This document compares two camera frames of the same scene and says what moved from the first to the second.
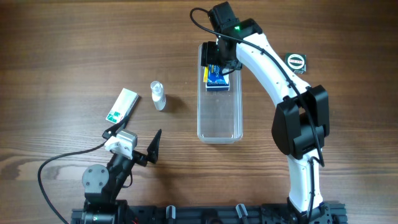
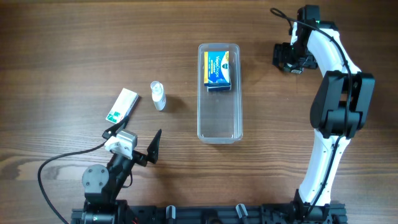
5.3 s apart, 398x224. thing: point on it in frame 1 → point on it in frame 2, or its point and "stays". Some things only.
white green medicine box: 123,107 stays
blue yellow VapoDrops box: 212,75 stays
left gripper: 135,155 stays
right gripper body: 213,54 → 293,53
